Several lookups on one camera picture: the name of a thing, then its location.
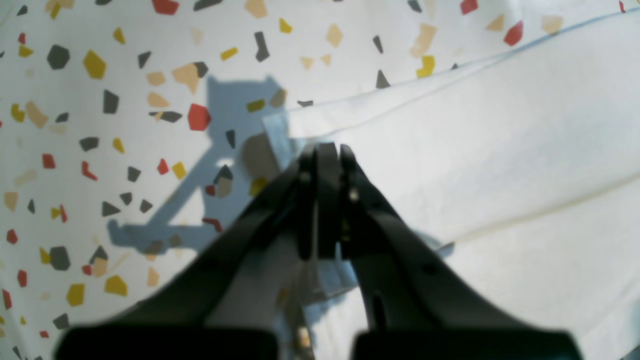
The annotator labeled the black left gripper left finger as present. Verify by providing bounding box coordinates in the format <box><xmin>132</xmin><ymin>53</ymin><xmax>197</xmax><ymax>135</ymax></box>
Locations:
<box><xmin>54</xmin><ymin>145</ymin><xmax>317</xmax><ymax>360</ymax></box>

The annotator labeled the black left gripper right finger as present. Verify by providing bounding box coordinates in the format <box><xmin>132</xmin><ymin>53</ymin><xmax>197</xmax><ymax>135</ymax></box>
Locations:
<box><xmin>317</xmin><ymin>143</ymin><xmax>582</xmax><ymax>360</ymax></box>

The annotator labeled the white printed T-shirt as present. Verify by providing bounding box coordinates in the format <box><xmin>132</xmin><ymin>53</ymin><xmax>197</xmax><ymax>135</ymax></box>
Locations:
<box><xmin>215</xmin><ymin>7</ymin><xmax>640</xmax><ymax>360</ymax></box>

